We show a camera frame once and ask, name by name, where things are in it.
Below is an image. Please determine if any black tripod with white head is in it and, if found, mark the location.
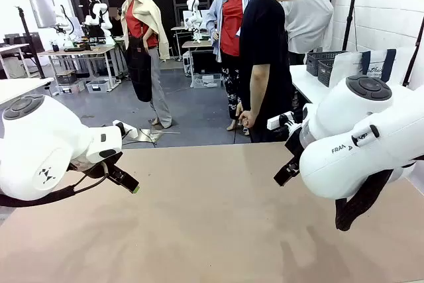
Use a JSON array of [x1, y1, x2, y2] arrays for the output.
[[341, 0, 362, 52]]

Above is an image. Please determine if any black left arm cable sleeve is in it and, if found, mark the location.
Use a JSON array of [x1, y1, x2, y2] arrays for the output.
[[0, 162, 110, 208]]

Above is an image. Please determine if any person in black t-shirt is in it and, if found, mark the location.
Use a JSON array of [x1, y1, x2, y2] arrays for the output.
[[238, 0, 304, 144]]

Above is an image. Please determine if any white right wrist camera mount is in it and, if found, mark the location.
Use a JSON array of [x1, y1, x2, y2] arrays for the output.
[[267, 112, 304, 132]]

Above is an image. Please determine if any black tripod with clamp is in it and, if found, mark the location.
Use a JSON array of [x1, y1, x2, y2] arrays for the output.
[[14, 5, 46, 80]]

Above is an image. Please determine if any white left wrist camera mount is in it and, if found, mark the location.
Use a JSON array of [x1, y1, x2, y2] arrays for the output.
[[112, 119, 138, 139]]

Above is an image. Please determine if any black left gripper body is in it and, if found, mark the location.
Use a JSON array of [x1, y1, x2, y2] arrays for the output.
[[86, 151, 124, 180]]

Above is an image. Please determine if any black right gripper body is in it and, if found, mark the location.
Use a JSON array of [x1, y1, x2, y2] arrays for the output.
[[284, 123, 305, 165]]

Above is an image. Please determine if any translucent white printed shopping bag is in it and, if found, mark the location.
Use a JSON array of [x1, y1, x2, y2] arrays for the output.
[[329, 48, 419, 90]]

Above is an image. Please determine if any mannequin with cream jacket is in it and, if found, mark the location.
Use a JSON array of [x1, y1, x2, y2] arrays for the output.
[[117, 0, 174, 130]]

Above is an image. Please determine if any person in red shirt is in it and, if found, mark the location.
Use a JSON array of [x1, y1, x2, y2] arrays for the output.
[[205, 0, 263, 132]]

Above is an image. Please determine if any white table with slim leg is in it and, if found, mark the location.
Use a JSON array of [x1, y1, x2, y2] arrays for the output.
[[0, 77, 55, 105]]

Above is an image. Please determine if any person's left hand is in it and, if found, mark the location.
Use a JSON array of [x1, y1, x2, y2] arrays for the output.
[[238, 109, 258, 129]]

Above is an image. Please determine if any grey wall panel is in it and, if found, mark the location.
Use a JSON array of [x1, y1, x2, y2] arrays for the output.
[[28, 0, 58, 29]]

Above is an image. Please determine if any wooden background desk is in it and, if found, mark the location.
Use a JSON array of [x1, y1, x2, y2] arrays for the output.
[[37, 45, 122, 94]]

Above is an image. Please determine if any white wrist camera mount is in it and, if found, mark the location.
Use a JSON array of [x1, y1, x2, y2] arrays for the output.
[[112, 119, 138, 139], [267, 112, 304, 132]]

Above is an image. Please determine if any black slanted light stand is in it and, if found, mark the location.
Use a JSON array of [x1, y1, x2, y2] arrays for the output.
[[401, 14, 424, 87]]

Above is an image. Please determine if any person's left forearm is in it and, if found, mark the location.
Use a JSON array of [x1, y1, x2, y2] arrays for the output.
[[249, 64, 270, 115]]

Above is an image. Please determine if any person in white shirt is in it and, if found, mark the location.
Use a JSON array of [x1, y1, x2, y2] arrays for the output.
[[280, 0, 335, 65]]

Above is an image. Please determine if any clear plastic storage box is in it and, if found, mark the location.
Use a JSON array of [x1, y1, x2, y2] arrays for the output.
[[85, 79, 112, 95], [191, 72, 223, 89]]

